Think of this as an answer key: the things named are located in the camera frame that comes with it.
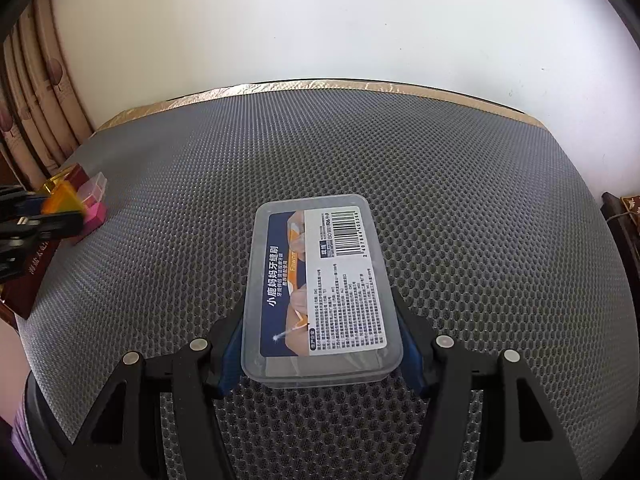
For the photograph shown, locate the gold and red box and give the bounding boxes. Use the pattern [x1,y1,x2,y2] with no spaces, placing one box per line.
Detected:
[0,164,101,321]

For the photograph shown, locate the clear bottle pink liquid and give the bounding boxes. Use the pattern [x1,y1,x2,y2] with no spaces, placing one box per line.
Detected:
[75,172,109,207]

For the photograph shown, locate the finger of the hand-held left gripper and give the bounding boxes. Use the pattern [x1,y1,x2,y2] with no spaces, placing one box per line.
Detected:
[0,185,49,217]
[0,211,84,281]

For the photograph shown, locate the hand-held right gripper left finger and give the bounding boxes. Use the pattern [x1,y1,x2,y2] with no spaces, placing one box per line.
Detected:
[70,310,246,480]

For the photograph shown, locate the gold tablecloth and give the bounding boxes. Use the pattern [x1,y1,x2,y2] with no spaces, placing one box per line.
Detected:
[94,79,548,133]

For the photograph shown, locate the grey mesh mat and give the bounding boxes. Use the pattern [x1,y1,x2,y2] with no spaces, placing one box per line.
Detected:
[17,94,621,480]

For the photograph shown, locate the pink box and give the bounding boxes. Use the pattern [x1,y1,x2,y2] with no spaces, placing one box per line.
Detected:
[82,200,108,237]

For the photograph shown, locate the orange yellow cube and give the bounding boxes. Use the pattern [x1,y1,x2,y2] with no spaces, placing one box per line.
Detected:
[42,182,86,223]

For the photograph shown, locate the beige patterned curtain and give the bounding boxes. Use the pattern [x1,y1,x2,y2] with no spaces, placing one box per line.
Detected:
[0,0,96,196]

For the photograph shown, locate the clear plastic box blue label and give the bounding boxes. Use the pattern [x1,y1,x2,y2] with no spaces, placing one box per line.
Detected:
[241,193,405,390]

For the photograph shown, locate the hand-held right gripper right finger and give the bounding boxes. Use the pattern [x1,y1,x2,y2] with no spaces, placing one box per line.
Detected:
[392,287,581,480]

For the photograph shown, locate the purple clothing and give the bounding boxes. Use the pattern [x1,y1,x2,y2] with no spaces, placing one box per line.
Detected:
[7,375,38,466]

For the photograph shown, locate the brown cube box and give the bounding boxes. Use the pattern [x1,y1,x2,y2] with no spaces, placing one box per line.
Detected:
[65,164,89,192]

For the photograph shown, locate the dark wooden cabinet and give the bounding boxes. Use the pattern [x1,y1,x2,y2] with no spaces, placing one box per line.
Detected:
[600,192,640,281]

